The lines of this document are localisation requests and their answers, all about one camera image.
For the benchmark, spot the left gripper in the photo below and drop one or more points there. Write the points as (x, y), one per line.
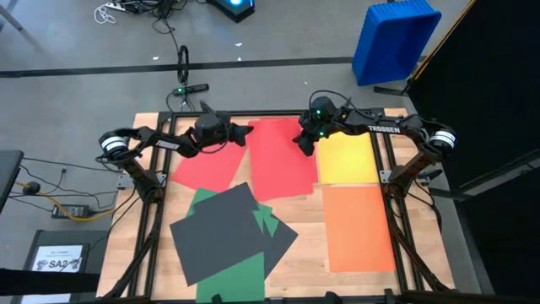
(211, 128)

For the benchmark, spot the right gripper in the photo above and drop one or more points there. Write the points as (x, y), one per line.
(320, 118)

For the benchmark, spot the yellow paper sheet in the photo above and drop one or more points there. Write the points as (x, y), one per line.
(348, 162)

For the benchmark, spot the orange paper sheet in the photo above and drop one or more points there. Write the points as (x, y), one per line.
(358, 230)

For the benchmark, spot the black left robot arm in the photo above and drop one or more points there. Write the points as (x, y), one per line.
(164, 141)

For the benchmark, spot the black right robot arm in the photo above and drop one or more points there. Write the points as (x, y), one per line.
(384, 128)

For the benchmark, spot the black panel foot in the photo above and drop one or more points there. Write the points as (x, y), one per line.
(390, 90)

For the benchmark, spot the black computer blue light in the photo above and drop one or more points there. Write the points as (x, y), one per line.
(236, 12)

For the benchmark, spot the large blue plastic bin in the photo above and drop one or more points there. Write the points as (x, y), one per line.
(392, 42)

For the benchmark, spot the white power strip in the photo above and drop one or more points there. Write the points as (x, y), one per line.
(115, 5)

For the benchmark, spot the black box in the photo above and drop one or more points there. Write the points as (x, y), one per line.
(97, 249)

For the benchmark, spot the black power adapter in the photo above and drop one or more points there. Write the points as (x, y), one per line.
(71, 211)

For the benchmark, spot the black divider panel yellow edge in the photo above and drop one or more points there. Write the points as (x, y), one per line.
(485, 84)

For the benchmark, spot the grey metal beam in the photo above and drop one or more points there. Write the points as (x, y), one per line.
(498, 178)

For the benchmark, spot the black plug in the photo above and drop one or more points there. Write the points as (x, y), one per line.
(31, 188)

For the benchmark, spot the white SA2 label sheet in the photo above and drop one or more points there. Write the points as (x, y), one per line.
(55, 255)

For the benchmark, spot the grey metal leg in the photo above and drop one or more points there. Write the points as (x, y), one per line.
(10, 17)

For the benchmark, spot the black aluminium table frame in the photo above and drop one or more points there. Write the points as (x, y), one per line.
(274, 112)

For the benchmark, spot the black camera bar green light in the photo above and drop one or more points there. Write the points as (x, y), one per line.
(192, 88)

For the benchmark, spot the grey bracket plate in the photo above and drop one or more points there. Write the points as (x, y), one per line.
(384, 176)
(125, 181)

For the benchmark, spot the black clamp bracket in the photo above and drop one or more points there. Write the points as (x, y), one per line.
(430, 174)

